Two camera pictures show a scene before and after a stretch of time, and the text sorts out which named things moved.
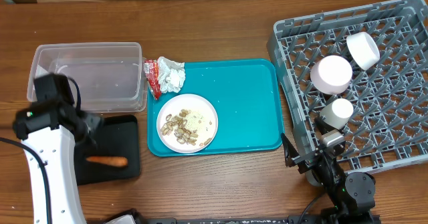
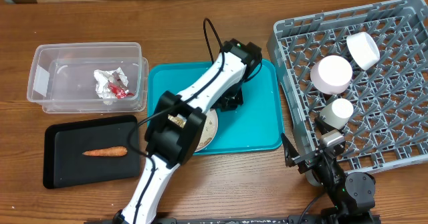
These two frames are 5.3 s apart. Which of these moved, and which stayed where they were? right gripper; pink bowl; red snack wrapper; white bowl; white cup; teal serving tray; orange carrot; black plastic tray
Moved: orange carrot; red snack wrapper
Stayed: pink bowl; black plastic tray; white cup; right gripper; teal serving tray; white bowl
